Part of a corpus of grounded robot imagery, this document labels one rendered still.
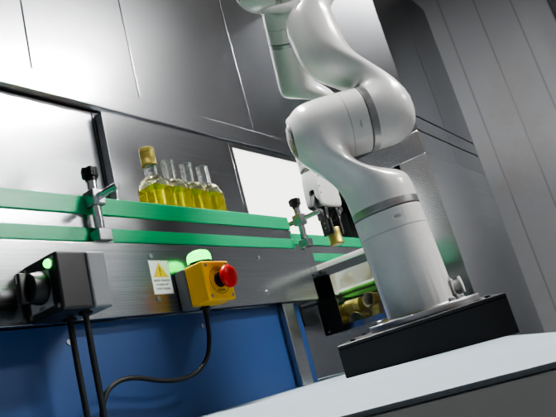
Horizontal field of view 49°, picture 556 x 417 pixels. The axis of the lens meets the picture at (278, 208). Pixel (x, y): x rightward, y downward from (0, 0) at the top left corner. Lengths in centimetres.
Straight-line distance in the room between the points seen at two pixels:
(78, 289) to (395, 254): 49
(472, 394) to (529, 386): 2
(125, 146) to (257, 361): 64
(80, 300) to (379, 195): 50
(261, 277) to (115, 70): 73
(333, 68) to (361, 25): 136
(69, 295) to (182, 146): 92
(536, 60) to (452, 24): 60
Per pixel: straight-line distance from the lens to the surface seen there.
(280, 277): 132
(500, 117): 422
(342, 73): 116
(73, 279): 85
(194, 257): 107
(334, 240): 151
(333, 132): 104
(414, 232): 102
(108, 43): 174
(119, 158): 151
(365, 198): 103
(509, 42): 444
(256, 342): 123
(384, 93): 109
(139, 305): 101
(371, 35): 247
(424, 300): 100
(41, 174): 139
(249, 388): 119
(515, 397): 27
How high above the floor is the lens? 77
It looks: 16 degrees up
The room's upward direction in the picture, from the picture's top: 15 degrees counter-clockwise
